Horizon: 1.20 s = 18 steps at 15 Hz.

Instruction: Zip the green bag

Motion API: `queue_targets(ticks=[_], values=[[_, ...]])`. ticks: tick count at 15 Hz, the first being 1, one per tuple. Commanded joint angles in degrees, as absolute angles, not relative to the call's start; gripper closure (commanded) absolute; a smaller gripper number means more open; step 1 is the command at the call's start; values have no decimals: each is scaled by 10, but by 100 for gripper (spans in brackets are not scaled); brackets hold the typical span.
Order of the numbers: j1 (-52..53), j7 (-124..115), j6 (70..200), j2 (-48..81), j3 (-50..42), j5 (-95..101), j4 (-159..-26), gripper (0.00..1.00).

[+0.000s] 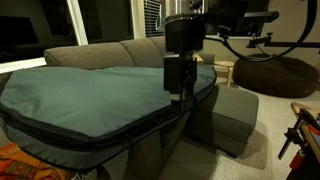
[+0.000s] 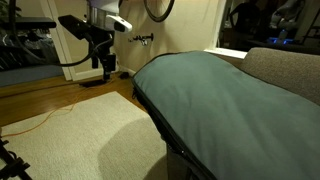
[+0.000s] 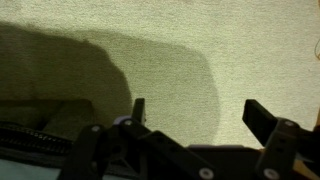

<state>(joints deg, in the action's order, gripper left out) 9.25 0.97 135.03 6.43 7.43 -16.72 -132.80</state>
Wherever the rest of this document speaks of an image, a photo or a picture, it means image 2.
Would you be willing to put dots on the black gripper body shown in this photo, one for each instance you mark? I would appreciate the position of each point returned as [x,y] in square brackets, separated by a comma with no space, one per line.
[101,43]

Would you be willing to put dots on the black tripod stand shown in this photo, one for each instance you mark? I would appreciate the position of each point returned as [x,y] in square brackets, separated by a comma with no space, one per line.
[13,166]

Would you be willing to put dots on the black power strip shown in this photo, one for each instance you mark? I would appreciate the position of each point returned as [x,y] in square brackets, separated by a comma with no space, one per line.
[91,84]

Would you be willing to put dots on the black flat shelf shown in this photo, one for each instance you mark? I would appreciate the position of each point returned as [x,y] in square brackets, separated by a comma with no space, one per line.
[26,22]

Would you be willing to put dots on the large black bicycle wheel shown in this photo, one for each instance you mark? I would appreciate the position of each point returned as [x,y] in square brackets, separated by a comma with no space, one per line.
[159,20]

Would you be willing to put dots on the grey fabric sofa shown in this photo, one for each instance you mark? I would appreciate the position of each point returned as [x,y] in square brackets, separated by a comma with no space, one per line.
[283,70]

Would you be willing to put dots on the black wall bike hook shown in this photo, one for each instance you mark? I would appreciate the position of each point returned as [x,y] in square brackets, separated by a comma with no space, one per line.
[146,36]

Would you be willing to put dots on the white window frame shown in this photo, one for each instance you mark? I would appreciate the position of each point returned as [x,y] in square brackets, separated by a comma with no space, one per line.
[226,52]

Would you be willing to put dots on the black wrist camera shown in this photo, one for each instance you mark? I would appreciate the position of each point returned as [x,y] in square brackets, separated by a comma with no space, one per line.
[75,25]

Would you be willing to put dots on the cream carpet rug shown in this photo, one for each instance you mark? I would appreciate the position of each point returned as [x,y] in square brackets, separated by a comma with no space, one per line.
[83,140]

